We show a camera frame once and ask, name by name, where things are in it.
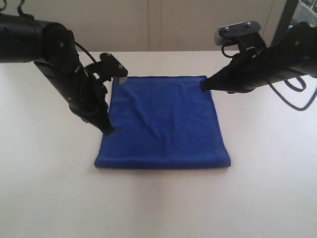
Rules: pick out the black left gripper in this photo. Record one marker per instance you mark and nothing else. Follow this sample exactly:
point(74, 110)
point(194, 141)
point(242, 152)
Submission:
point(61, 65)

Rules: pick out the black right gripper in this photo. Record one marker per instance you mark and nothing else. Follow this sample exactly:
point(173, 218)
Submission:
point(295, 55)

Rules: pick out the blue cloth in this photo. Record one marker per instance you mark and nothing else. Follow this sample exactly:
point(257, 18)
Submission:
point(162, 123)

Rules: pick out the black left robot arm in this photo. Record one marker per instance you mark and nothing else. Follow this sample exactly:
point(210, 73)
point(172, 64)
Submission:
point(21, 40)

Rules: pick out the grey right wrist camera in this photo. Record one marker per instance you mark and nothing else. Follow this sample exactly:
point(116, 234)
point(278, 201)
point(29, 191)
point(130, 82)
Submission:
point(244, 34)

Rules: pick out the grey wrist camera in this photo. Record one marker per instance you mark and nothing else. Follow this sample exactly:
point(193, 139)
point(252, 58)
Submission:
point(108, 69)
point(244, 34)

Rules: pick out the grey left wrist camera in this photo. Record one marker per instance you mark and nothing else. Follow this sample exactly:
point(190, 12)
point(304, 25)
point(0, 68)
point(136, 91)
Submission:
point(108, 69)

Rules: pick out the black window frame post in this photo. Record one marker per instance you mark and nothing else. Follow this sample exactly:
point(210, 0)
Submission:
point(284, 21)

